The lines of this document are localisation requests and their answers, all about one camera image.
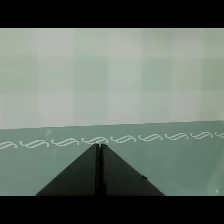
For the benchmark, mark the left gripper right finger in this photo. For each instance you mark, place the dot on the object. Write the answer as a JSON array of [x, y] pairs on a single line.
[[125, 178]]

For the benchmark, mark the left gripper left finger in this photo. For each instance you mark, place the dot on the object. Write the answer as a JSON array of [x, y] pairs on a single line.
[[78, 178]]

